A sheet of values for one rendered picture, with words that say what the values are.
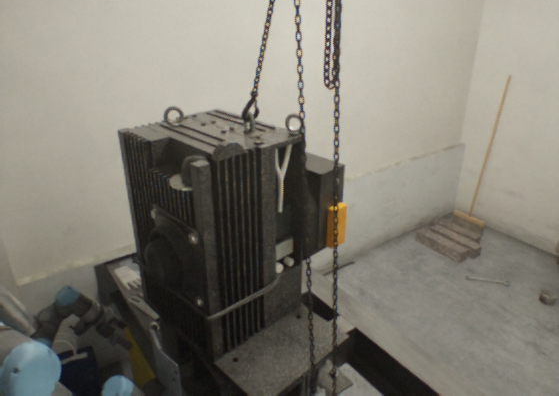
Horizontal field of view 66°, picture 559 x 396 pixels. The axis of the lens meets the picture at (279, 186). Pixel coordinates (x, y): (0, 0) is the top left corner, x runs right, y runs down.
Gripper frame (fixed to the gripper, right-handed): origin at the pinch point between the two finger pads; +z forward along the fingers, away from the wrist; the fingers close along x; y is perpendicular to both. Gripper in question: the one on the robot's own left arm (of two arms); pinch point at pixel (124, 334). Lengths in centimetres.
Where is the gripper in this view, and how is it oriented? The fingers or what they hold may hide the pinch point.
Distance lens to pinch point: 191.6
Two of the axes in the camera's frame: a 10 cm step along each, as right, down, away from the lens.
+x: -4.5, -3.3, 8.3
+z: 5.2, 6.6, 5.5
